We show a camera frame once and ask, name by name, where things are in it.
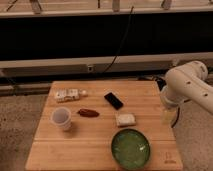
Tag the wooden cutting board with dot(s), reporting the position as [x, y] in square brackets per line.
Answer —
[87, 145]

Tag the white ceramic cup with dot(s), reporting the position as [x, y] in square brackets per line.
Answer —
[61, 117]

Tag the white sponge block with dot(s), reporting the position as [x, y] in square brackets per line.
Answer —
[125, 120]

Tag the black smartphone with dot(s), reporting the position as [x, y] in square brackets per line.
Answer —
[113, 100]

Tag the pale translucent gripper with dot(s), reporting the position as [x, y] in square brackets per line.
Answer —
[169, 116]

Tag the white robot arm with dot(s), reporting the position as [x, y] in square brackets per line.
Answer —
[185, 82]

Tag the white metal rail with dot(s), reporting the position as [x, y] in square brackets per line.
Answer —
[47, 67]

